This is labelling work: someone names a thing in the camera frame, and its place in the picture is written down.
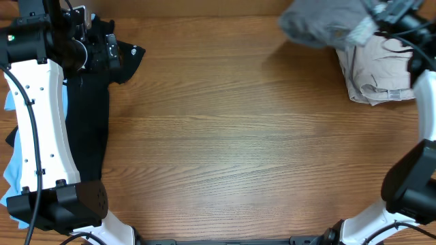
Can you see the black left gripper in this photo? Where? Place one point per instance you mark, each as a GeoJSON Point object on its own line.
{"type": "Point", "coordinates": [101, 62]}

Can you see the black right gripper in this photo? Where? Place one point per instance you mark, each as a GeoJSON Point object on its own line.
{"type": "Point", "coordinates": [394, 11]}

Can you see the grey shorts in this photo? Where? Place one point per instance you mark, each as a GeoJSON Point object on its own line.
{"type": "Point", "coordinates": [335, 23]}

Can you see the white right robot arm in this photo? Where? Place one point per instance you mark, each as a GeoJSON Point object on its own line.
{"type": "Point", "coordinates": [408, 190]}

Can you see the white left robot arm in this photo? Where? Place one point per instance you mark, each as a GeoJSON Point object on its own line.
{"type": "Point", "coordinates": [58, 63]}

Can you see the black t-shirt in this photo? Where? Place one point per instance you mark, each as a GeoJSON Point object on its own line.
{"type": "Point", "coordinates": [71, 148]}

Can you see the folded beige shorts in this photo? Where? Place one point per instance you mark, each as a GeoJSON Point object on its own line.
{"type": "Point", "coordinates": [377, 72]}

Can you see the light blue t-shirt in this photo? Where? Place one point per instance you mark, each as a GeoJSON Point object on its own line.
{"type": "Point", "coordinates": [12, 173]}

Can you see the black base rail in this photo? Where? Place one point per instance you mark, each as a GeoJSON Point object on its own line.
{"type": "Point", "coordinates": [294, 240]}

